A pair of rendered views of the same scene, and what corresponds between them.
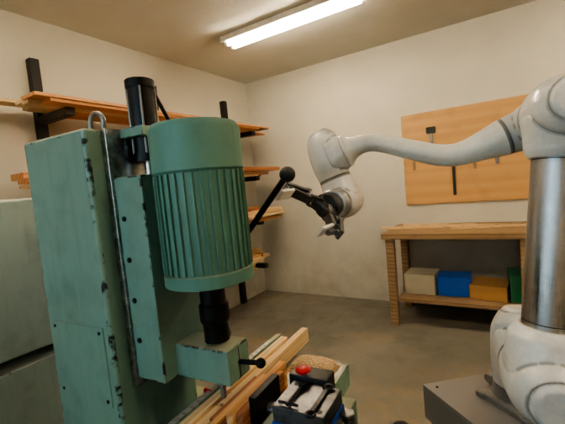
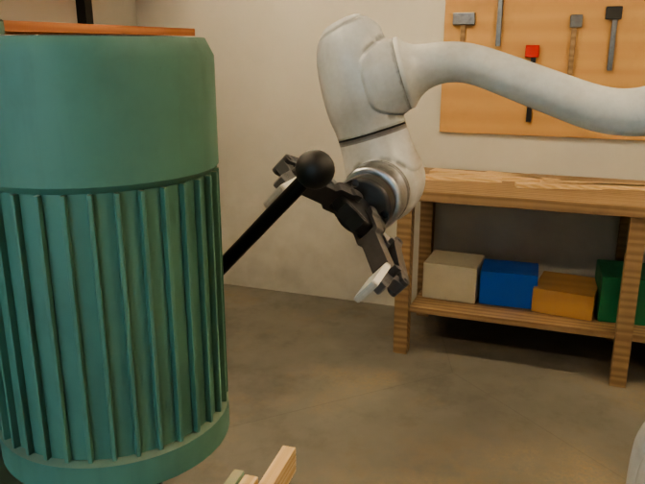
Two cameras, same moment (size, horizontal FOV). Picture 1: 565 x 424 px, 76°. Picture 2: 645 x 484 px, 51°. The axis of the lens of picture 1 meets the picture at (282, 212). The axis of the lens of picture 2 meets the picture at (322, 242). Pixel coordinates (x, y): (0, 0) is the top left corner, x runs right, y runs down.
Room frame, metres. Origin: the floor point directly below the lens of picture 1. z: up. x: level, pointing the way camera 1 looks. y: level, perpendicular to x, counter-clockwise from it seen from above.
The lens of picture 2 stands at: (0.20, 0.10, 1.50)
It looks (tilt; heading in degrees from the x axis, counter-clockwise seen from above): 16 degrees down; 348
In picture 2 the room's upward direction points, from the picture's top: straight up
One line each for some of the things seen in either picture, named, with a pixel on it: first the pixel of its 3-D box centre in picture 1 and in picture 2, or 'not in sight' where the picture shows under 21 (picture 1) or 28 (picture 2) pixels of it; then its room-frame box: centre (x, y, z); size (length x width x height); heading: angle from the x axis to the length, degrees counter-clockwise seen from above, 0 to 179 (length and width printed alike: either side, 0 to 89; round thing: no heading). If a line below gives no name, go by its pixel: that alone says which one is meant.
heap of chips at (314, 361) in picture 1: (313, 363); not in sight; (0.89, -0.04, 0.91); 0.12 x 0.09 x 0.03; 61
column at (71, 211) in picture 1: (117, 289); not in sight; (0.85, 0.41, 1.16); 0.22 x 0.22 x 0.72; 61
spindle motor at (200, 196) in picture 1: (202, 204); (104, 252); (0.72, 0.16, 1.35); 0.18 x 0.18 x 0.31
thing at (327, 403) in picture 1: (309, 396); not in sight; (0.63, -0.02, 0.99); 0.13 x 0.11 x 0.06; 151
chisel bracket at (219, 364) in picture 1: (213, 359); not in sight; (0.73, 0.17, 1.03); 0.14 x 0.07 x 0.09; 61
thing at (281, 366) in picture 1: (261, 402); not in sight; (0.71, 0.08, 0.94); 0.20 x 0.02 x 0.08; 151
